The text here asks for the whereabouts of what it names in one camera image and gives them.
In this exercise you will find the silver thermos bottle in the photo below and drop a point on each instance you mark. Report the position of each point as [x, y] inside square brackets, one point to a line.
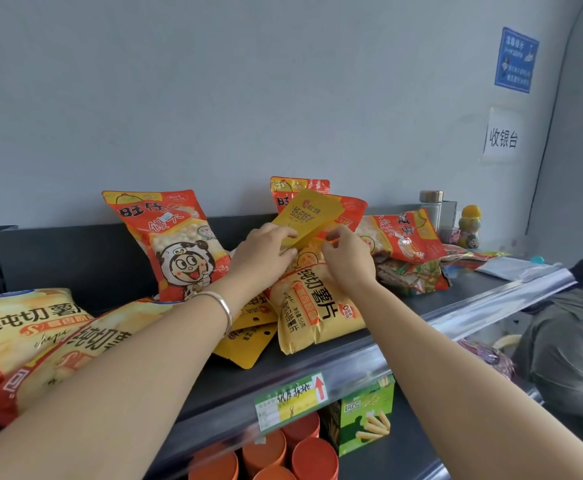
[430, 209]

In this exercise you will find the white paper wall sign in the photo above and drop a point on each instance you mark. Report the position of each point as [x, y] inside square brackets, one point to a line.
[502, 135]

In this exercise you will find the person's right forearm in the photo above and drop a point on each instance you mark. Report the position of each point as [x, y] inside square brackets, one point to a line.
[451, 389]

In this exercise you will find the green biscuit stick box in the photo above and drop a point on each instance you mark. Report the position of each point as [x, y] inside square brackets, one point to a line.
[366, 417]

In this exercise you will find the person's left thumb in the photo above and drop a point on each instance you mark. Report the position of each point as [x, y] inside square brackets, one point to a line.
[286, 254]

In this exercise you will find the dark grey box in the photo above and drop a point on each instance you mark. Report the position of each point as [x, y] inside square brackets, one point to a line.
[449, 214]

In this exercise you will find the green price label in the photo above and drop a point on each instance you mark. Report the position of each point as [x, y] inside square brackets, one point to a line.
[291, 402]

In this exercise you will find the red cartoon snack bag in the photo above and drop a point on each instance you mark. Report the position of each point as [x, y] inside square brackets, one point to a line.
[171, 244]

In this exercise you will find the blue wall sign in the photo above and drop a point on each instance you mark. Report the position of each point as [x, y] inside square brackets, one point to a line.
[516, 59]

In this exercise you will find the pink mesh bag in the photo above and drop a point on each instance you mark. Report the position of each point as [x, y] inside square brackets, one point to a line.
[491, 357]

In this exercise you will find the person's right hand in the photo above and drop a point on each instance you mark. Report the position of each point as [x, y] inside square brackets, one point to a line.
[354, 262]

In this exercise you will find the white plastic bag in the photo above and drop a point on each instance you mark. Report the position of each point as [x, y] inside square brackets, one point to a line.
[514, 268]

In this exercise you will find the orange can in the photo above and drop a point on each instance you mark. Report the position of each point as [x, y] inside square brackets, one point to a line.
[264, 452]
[301, 425]
[274, 474]
[215, 467]
[315, 460]

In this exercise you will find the colourful flat snack packet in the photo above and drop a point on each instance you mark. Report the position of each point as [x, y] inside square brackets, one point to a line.
[476, 255]

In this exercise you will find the person's left forearm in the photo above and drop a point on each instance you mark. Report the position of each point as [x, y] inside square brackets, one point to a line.
[111, 389]

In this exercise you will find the yellow chip packet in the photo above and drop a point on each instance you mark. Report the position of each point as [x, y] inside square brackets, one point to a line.
[244, 344]
[307, 212]

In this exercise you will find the yellow capped toy bottle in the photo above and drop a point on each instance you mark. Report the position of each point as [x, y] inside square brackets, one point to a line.
[470, 227]

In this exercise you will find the black metal shelf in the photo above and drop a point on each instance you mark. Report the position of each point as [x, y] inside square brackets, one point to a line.
[321, 367]

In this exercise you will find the small yellow chip bag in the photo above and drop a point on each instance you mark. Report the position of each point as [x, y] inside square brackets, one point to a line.
[321, 314]

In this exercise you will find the person's right thumb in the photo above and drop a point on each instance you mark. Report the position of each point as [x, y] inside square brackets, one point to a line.
[329, 248]

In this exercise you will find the large yellow chip bag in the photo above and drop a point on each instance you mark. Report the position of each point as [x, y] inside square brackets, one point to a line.
[21, 329]
[71, 359]

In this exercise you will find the person's left hand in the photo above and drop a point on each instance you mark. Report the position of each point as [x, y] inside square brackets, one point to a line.
[259, 259]

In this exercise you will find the green red snack packet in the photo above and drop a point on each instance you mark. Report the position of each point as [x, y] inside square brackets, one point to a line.
[411, 277]

